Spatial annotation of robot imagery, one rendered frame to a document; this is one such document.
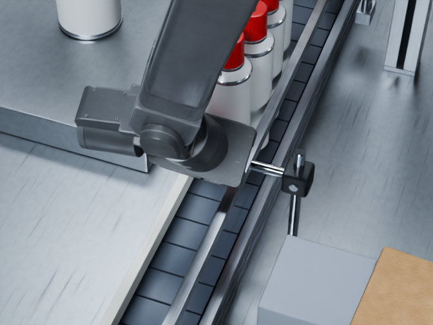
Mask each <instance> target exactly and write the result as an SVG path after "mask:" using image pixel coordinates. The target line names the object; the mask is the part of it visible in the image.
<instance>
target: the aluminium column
mask: <svg viewBox="0 0 433 325"><path fill-rule="evenodd" d="M432 2H433V0H395V2H394V9H393V14H392V21H391V25H390V32H389V39H388V43H387V50H386V54H385V62H384V65H383V69H384V70H388V71H391V72H397V73H400V74H405V75H410V76H413V77H414V76H415V74H416V70H417V68H418V64H419V61H420V59H421V54H422V50H423V45H424V41H425V36H426V32H427V26H428V20H429V17H430V11H431V8H432Z"/></svg>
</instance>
